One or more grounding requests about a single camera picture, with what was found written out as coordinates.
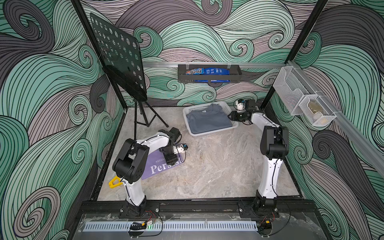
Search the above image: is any purple Persist t-shirt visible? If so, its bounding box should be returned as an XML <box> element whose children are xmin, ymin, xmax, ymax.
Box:
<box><xmin>141</xmin><ymin>150</ymin><xmax>185</xmax><ymax>180</ymax></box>

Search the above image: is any grey t-shirt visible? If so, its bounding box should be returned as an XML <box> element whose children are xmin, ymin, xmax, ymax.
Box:
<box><xmin>186</xmin><ymin>104</ymin><xmax>233</xmax><ymax>134</ymax></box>

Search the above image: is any white perforated plastic basket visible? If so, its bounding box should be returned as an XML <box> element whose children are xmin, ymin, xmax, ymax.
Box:
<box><xmin>183</xmin><ymin>102</ymin><xmax>239</xmax><ymax>137</ymax></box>

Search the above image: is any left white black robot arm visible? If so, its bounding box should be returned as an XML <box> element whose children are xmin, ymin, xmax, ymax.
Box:
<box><xmin>113</xmin><ymin>128</ymin><xmax>181</xmax><ymax>217</ymax></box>

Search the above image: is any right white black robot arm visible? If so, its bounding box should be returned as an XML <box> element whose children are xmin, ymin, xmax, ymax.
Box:
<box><xmin>228</xmin><ymin>99</ymin><xmax>289</xmax><ymax>212</ymax></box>

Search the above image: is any blue candy packet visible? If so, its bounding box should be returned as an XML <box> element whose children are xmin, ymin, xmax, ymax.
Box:
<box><xmin>186</xmin><ymin>68</ymin><xmax>230</xmax><ymax>76</ymax></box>

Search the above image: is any yellow plastic triangle tool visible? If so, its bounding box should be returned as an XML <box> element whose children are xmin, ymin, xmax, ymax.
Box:
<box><xmin>108</xmin><ymin>176</ymin><xmax>124</xmax><ymax>189</ymax></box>

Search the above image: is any black perforated music stand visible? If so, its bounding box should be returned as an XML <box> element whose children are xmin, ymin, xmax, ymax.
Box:
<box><xmin>90</xmin><ymin>13</ymin><xmax>169</xmax><ymax>139</ymax></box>

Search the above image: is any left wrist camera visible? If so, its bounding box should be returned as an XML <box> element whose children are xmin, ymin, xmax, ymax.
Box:
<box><xmin>174</xmin><ymin>144</ymin><xmax>189</xmax><ymax>154</ymax></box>

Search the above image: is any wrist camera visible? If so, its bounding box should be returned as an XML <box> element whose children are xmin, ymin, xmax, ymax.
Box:
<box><xmin>174</xmin><ymin>144</ymin><xmax>189</xmax><ymax>154</ymax></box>
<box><xmin>235</xmin><ymin>99</ymin><xmax>247</xmax><ymax>112</ymax></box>

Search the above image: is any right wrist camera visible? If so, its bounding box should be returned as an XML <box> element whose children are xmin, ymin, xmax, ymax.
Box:
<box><xmin>235</xmin><ymin>99</ymin><xmax>247</xmax><ymax>112</ymax></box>

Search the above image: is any clear plastic wall bin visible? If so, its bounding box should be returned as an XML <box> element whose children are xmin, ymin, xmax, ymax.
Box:
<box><xmin>273</xmin><ymin>66</ymin><xmax>310</xmax><ymax>116</ymax></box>

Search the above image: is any black wall tray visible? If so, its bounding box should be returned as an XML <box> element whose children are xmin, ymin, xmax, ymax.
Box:
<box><xmin>178</xmin><ymin>64</ymin><xmax>243</xmax><ymax>84</ymax></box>

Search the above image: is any small clear wall bin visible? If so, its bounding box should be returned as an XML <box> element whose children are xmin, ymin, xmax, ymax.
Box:
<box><xmin>299</xmin><ymin>95</ymin><xmax>337</xmax><ymax>127</ymax></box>

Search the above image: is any white slotted cable duct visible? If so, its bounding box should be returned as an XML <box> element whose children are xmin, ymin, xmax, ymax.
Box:
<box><xmin>83</xmin><ymin>221</ymin><xmax>258</xmax><ymax>233</ymax></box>

